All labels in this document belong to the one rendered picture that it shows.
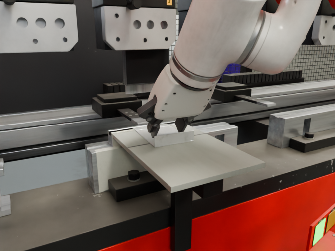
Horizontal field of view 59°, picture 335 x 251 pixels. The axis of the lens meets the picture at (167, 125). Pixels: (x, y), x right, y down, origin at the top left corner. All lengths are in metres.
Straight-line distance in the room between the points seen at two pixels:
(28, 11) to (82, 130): 0.42
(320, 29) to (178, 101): 0.56
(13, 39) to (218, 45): 0.33
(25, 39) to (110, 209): 0.34
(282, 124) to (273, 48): 0.55
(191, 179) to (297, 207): 0.50
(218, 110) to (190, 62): 0.67
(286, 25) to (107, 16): 0.32
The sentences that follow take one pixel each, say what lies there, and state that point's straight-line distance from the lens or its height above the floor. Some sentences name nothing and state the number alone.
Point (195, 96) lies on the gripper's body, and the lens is 0.50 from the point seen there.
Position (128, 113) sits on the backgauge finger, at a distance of 0.79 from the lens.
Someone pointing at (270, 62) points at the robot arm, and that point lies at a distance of 0.42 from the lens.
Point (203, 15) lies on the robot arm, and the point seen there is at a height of 1.23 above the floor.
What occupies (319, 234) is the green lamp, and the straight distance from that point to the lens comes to 0.74.
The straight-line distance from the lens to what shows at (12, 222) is 0.64.
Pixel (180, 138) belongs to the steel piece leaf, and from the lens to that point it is 0.58.
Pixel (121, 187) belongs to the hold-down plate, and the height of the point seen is 0.91.
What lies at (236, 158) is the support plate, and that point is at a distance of 0.53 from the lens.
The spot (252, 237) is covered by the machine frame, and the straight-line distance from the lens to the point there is 0.82.
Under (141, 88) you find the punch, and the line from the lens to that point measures 0.67.
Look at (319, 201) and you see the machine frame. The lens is 0.98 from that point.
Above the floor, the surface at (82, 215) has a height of 0.88.
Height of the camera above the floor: 1.20
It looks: 17 degrees down
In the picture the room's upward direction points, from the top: straight up
